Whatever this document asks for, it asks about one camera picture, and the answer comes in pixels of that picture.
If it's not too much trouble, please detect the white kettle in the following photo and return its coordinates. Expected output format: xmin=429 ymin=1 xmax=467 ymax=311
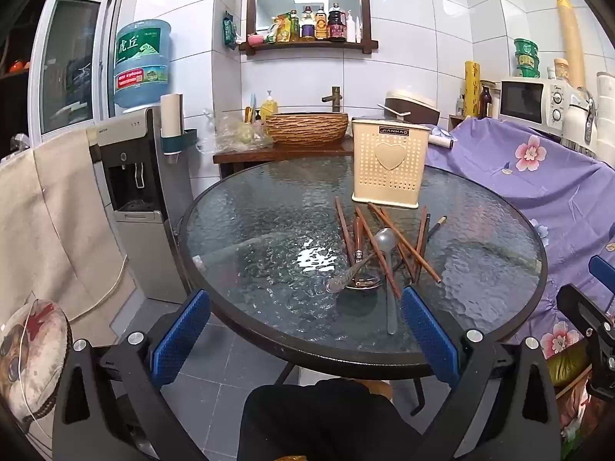
xmin=561 ymin=87 xmax=599 ymax=155

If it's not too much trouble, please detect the white cable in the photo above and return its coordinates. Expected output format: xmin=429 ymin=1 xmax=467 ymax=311
xmin=70 ymin=245 xmax=128 ymax=323

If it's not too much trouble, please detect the dark soy sauce bottle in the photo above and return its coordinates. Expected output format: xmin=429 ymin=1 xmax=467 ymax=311
xmin=327 ymin=2 xmax=347 ymax=42

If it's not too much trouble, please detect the wooden-handled spoon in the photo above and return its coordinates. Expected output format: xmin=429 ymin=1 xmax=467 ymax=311
xmin=343 ymin=216 xmax=382 ymax=291

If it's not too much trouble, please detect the white microwave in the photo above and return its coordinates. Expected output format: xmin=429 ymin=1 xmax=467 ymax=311
xmin=497 ymin=78 xmax=573 ymax=138

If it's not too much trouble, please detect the yellow packet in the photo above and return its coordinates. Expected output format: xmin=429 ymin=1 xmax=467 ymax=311
xmin=269 ymin=15 xmax=291 ymax=43

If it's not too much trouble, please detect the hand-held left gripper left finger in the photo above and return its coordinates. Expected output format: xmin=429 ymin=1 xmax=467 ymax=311
xmin=53 ymin=289 xmax=212 ymax=461

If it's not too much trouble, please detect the grey water dispenser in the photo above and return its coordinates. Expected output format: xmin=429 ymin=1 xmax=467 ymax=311
xmin=88 ymin=107 xmax=194 ymax=304

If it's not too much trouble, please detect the wooden counter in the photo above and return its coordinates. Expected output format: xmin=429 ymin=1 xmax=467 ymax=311
xmin=213 ymin=134 xmax=356 ymax=179

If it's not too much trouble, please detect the bronze faucet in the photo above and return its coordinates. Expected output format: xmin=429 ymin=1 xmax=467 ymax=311
xmin=322 ymin=86 xmax=343 ymax=114

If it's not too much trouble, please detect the white framed window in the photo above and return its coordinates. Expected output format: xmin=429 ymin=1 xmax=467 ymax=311
xmin=29 ymin=0 xmax=123 ymax=142

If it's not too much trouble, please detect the brown ribbed sink basin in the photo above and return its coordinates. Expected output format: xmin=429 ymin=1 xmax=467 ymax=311
xmin=264 ymin=112 xmax=349 ymax=148

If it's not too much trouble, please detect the clear plastic bag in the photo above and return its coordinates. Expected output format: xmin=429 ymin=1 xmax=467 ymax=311
xmin=198 ymin=110 xmax=276 ymax=155

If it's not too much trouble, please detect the beige hanging cloth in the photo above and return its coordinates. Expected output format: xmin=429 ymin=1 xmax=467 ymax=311
xmin=0 ymin=129 xmax=138 ymax=337

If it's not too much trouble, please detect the person's leg in black trousers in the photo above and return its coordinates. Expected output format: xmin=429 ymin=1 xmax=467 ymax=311
xmin=238 ymin=378 xmax=420 ymax=461

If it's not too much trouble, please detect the purple floral cloth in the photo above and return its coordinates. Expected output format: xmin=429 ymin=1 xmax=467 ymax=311
xmin=423 ymin=118 xmax=615 ymax=361

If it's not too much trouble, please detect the brown rice cooker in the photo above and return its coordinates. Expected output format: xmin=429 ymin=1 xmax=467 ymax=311
xmin=377 ymin=89 xmax=441 ymax=128

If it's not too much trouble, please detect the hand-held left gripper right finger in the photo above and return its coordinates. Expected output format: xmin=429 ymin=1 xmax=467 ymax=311
xmin=401 ymin=285 xmax=563 ymax=461

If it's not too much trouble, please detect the tall paper cup stack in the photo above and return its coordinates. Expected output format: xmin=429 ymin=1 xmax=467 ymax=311
xmin=554 ymin=0 xmax=587 ymax=90

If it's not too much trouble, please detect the blue water bottle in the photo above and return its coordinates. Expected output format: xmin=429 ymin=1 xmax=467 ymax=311
xmin=113 ymin=19 xmax=173 ymax=111

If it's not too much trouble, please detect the cream perforated utensil holder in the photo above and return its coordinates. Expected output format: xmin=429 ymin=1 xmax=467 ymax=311
xmin=351 ymin=116 xmax=430 ymax=209

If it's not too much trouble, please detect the green hanging packet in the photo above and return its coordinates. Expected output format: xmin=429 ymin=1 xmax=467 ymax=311
xmin=221 ymin=11 xmax=241 ymax=50

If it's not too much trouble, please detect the patterned round cushion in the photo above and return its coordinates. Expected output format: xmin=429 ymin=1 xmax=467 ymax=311
xmin=0 ymin=298 xmax=74 ymax=435

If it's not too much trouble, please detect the teal wall holder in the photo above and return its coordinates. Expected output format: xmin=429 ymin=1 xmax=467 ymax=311
xmin=160 ymin=127 xmax=199 ymax=158

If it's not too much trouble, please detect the round glass table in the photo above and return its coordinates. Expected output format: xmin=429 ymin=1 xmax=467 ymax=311
xmin=175 ymin=154 xmax=549 ymax=380

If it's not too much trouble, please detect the wooden mirror shelf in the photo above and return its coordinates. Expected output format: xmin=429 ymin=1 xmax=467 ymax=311
xmin=239 ymin=0 xmax=376 ymax=57

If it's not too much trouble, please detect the white paper sleeve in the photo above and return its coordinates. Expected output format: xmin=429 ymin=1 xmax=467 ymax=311
xmin=160 ymin=93 xmax=183 ymax=131

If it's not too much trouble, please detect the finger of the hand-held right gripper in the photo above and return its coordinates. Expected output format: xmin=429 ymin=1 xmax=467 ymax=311
xmin=556 ymin=284 xmax=615 ymax=347
xmin=589 ymin=254 xmax=615 ymax=295

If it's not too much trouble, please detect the yellow wrap roll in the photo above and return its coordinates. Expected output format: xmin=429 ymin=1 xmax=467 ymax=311
xmin=464 ymin=61 xmax=482 ymax=119

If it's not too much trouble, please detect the slim metal spoon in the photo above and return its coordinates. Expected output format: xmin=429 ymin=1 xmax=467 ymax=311
xmin=326 ymin=250 xmax=380 ymax=295

